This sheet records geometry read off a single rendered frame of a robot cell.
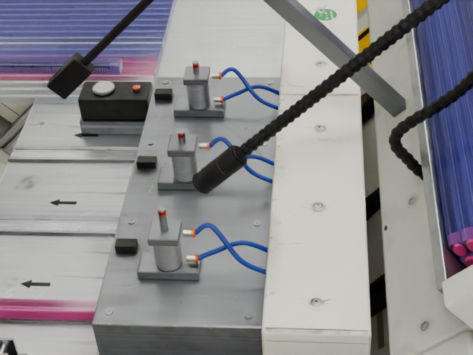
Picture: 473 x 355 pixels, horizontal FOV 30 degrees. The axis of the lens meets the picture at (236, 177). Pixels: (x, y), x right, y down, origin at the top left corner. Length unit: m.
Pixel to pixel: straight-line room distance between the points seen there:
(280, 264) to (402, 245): 0.10
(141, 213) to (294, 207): 0.14
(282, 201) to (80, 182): 0.25
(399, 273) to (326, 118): 0.21
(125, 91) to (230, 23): 0.24
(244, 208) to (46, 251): 0.20
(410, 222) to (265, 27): 0.48
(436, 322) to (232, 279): 0.17
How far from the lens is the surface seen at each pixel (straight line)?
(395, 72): 0.89
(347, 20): 0.99
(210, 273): 0.72
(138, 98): 0.95
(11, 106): 2.43
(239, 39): 1.12
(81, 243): 0.85
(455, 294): 0.58
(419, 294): 0.67
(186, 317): 0.69
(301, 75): 0.90
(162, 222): 0.69
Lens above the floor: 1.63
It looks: 31 degrees down
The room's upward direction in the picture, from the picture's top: 53 degrees clockwise
